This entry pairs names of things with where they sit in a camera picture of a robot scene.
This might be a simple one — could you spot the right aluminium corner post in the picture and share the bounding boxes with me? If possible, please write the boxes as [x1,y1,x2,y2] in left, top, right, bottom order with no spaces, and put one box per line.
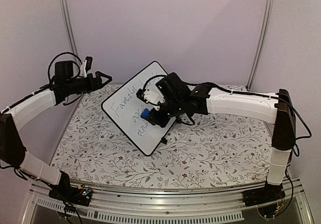
[246,0,274,90]

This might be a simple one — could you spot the left aluminium corner post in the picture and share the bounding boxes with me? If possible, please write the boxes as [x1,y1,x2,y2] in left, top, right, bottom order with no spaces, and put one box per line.
[59,0,83,79]

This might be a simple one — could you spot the white whiteboard black frame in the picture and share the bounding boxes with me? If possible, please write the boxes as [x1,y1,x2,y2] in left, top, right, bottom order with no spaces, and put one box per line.
[101,61,175,156]

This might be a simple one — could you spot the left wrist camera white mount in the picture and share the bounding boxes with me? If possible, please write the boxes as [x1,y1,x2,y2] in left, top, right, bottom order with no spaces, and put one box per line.
[47,52,93,80]

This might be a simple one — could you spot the floral patterned table mat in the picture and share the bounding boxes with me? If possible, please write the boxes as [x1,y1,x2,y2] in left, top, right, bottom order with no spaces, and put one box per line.
[51,85,271,189]

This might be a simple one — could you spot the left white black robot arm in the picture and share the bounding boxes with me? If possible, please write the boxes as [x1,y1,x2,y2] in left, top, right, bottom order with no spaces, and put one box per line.
[1,71,112,201]

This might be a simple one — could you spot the black whiteboard stand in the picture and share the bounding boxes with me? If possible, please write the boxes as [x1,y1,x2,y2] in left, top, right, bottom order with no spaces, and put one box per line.
[160,137,168,145]

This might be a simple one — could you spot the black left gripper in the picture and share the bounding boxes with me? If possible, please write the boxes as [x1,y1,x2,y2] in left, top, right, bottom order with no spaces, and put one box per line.
[66,71,112,95]

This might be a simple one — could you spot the blue whiteboard eraser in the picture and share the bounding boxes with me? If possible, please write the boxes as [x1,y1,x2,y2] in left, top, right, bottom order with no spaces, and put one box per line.
[140,108,150,120]

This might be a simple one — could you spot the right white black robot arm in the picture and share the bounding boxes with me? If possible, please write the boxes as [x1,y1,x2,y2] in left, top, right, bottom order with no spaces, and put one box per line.
[140,80,299,202]

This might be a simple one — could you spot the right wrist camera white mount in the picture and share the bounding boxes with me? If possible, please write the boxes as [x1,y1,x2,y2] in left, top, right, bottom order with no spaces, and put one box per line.
[135,72,190,106]

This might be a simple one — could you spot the aluminium front rail frame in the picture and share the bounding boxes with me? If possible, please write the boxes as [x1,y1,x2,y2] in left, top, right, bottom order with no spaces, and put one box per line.
[22,178,316,223]

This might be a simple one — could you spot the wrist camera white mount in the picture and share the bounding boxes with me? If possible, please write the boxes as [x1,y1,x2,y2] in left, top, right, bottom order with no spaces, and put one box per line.
[47,52,93,80]
[135,72,190,106]

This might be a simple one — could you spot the aluminium corner post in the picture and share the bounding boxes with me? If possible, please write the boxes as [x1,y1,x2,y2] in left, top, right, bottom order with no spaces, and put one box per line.
[59,0,83,79]
[246,0,274,90]

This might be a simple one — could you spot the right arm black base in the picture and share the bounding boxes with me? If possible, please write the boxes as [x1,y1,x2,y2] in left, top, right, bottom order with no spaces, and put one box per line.
[242,182,285,219]

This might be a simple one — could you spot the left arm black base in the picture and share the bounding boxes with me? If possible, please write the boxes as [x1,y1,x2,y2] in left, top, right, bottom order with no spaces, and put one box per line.
[49,171,93,206]

